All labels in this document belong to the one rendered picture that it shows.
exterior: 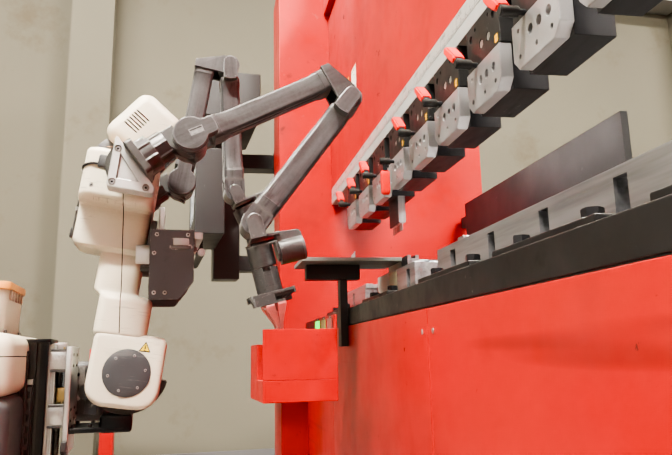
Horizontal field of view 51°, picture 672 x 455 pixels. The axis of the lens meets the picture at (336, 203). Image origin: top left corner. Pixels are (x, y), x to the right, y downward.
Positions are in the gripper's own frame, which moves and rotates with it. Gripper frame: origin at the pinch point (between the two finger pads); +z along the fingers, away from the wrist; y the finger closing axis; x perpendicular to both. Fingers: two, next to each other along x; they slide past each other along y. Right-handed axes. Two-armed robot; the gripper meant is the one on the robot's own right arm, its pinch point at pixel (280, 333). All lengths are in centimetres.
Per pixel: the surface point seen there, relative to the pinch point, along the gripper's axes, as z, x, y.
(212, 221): -47, 130, 7
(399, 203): -25, 24, 45
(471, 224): -19, 98, 102
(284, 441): 22.2, 1.7, -4.6
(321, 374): 10.4, -5.3, 5.3
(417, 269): -5.8, 3.6, 36.3
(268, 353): 3.2, -5.1, -4.4
